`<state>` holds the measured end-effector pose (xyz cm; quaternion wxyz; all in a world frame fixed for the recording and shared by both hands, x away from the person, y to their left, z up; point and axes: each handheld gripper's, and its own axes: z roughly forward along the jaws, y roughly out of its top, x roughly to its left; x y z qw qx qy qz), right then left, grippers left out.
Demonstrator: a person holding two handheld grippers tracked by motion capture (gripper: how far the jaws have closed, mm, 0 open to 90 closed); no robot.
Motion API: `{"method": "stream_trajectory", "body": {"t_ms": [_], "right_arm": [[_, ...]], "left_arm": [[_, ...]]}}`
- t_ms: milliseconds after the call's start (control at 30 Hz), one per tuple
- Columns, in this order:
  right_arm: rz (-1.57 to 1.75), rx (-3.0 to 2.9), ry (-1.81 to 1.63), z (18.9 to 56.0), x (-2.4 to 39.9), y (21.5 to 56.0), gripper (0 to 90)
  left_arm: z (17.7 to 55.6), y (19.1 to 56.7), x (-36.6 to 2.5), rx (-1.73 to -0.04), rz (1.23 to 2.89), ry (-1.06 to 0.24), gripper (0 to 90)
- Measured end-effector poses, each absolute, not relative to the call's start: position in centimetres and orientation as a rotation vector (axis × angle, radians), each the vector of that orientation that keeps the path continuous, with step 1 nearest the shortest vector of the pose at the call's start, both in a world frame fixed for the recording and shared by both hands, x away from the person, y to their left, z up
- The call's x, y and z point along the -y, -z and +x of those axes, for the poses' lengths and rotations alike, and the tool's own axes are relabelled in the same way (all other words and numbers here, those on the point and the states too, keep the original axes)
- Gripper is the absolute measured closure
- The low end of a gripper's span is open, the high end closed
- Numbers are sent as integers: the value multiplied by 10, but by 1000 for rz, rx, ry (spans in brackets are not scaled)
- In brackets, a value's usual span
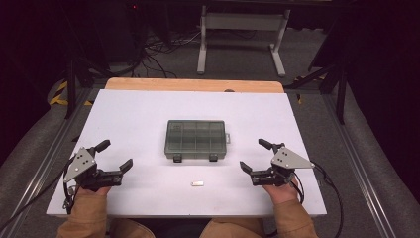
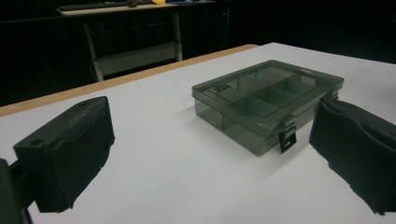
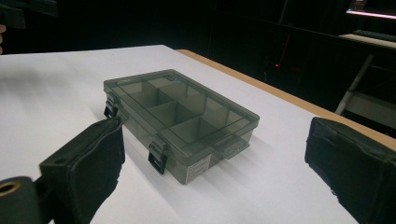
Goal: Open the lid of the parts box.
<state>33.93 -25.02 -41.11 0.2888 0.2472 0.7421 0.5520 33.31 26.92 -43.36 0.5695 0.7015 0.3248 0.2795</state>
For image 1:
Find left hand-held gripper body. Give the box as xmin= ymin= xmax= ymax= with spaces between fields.
xmin=63 ymin=147 xmax=124 ymax=192

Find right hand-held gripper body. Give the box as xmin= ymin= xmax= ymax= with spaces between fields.
xmin=250 ymin=142 xmax=316 ymax=187

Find grey clear compartment box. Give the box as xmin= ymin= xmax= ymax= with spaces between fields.
xmin=163 ymin=119 xmax=232 ymax=164

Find person's left hand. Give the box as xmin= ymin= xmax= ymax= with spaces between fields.
xmin=76 ymin=183 xmax=112 ymax=197

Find person's right hand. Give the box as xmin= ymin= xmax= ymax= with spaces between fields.
xmin=262 ymin=179 xmax=300 ymax=205

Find white table board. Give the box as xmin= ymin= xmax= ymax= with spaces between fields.
xmin=46 ymin=88 xmax=328 ymax=218

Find person's right leg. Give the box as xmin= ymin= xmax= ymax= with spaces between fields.
xmin=198 ymin=217 xmax=269 ymax=238

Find person's leg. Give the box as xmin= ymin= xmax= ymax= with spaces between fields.
xmin=108 ymin=218 xmax=157 ymax=238
xmin=198 ymin=217 xmax=269 ymax=238

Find black metal stand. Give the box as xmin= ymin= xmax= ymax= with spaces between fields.
xmin=63 ymin=59 xmax=112 ymax=120
xmin=283 ymin=60 xmax=349 ymax=126

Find person's left leg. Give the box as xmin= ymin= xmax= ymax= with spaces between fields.
xmin=108 ymin=218 xmax=157 ymax=238

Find yellow black floor tape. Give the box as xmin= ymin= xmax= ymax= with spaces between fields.
xmin=49 ymin=80 xmax=94 ymax=107

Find wooden table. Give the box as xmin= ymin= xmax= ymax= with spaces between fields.
xmin=104 ymin=77 xmax=285 ymax=94

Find grey metal stand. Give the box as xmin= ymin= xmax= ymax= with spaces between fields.
xmin=196 ymin=4 xmax=292 ymax=78

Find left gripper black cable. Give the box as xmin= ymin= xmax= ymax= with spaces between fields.
xmin=0 ymin=157 xmax=78 ymax=232

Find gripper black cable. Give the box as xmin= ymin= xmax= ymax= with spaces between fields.
xmin=0 ymin=157 xmax=78 ymax=232
xmin=290 ymin=161 xmax=345 ymax=238

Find aluminium rail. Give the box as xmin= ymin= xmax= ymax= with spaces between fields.
xmin=0 ymin=88 xmax=101 ymax=238
xmin=320 ymin=93 xmax=399 ymax=238

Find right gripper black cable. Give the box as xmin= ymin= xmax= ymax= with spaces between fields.
xmin=290 ymin=161 xmax=345 ymax=238

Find black floor cables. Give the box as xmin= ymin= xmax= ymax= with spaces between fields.
xmin=132 ymin=28 xmax=203 ymax=79

